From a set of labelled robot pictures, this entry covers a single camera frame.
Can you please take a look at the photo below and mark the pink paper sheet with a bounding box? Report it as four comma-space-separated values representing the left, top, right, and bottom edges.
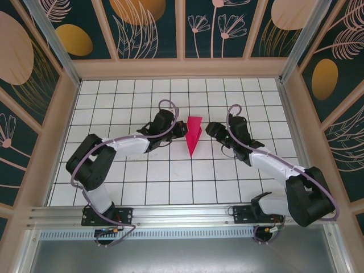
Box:
184, 115, 204, 158

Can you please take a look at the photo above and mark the grey metal sheet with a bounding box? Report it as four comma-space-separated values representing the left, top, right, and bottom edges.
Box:
28, 238, 339, 273

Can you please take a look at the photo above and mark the aluminium side rail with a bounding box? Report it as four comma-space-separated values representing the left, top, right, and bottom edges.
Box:
277, 79, 324, 202

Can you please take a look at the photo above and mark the aluminium mounting rail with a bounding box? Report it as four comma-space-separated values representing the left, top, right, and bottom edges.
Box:
26, 201, 341, 228

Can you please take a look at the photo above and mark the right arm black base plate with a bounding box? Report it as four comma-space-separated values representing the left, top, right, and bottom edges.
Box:
232, 204, 285, 225

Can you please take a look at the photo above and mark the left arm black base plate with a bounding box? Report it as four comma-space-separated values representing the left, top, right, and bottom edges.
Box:
81, 206, 134, 227

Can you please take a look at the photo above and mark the slotted grey cable duct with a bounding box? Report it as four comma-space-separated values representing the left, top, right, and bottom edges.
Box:
39, 229, 257, 241

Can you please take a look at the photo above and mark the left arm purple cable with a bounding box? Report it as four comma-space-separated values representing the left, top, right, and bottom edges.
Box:
70, 99, 180, 248

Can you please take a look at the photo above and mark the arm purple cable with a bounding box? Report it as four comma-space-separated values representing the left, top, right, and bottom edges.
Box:
226, 104, 341, 246
70, 99, 180, 248

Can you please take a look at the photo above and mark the aluminium frame post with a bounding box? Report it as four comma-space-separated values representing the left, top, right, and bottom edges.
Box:
22, 0, 82, 86
278, 0, 341, 83

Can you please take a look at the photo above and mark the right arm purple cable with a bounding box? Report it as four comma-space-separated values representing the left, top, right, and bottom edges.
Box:
226, 104, 341, 246

